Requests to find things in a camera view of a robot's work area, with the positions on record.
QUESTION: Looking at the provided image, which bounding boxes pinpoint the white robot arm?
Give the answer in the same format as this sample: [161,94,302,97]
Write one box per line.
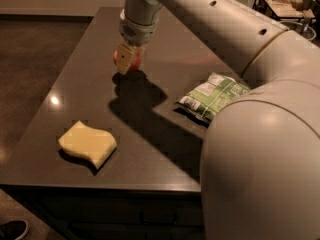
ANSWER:
[120,0,320,240]

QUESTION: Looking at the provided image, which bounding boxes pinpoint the red apple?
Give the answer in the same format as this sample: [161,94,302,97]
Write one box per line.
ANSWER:
[113,50,141,75]

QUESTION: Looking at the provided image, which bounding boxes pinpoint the green jalapeno chip bag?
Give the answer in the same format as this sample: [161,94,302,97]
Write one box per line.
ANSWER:
[175,73,250,124]

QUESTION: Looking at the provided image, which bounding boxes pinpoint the yellow sponge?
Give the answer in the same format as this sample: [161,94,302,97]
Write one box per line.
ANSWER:
[58,121,117,170]

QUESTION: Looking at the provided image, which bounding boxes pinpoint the dark cabinet drawer front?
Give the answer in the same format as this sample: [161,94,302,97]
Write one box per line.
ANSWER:
[23,193,205,240]

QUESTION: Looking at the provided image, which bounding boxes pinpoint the black shoe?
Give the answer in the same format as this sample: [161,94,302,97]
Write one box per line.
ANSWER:
[0,220,30,240]

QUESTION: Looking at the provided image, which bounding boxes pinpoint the black wire basket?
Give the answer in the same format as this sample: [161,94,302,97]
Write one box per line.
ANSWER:
[252,0,316,21]

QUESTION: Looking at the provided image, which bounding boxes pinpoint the clear glass jar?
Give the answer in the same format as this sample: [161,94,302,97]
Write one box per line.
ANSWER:
[281,21,317,41]

